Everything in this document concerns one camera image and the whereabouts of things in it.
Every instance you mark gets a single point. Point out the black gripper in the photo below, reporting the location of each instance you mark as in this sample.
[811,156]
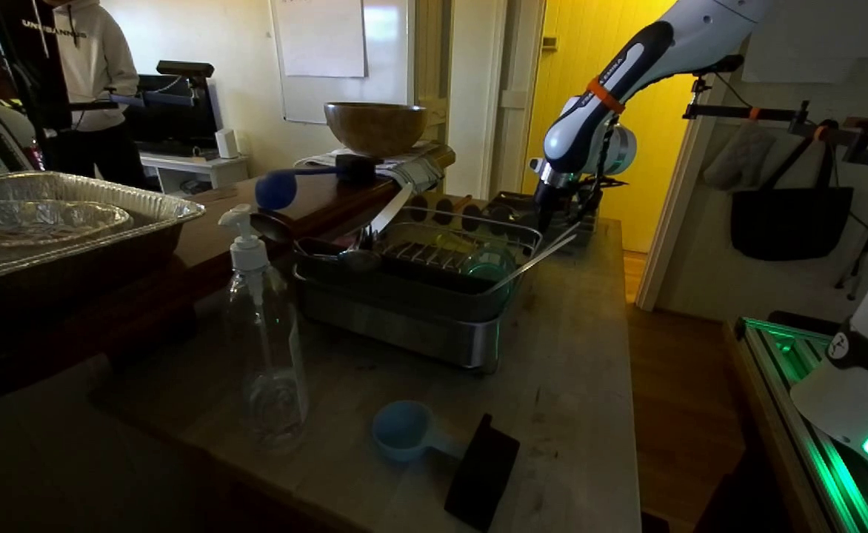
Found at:
[562,208]

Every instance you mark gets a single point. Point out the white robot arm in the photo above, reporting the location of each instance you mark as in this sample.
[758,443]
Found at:
[685,39]

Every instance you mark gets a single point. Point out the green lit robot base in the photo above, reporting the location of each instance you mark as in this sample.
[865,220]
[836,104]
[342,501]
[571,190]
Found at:
[811,400]

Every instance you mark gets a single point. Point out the steel dish rack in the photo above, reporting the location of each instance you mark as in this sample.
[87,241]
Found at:
[432,283]

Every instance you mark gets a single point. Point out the wooden bowl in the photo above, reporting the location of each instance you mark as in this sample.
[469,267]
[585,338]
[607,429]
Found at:
[373,128]

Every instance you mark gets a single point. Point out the black hanging bag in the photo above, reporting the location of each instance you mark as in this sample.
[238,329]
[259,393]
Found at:
[795,223]

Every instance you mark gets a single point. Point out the blue measuring scoop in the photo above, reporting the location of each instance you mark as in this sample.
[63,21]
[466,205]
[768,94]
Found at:
[402,432]

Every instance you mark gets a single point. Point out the black rectangular block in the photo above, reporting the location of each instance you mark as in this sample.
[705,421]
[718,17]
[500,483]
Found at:
[479,476]

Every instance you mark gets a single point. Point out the clear spray bottle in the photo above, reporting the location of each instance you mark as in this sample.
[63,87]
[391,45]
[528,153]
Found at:
[263,335]

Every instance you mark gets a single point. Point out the person in white hoodie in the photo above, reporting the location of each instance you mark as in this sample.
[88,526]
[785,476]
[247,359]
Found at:
[75,73]

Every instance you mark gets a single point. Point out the aluminium foil tray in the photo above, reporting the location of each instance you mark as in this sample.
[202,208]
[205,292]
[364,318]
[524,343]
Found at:
[84,229]

